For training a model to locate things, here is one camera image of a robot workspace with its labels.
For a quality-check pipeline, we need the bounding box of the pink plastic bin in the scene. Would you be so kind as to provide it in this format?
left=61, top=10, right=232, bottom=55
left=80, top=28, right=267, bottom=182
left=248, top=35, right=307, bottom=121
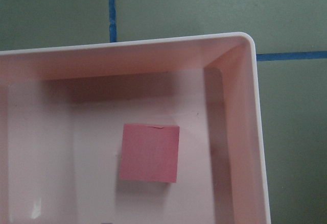
left=1, top=32, right=271, bottom=223

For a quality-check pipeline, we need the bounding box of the red foam block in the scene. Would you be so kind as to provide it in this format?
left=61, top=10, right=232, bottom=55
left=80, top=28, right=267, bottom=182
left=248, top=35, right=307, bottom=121
left=119, top=123, right=180, bottom=183

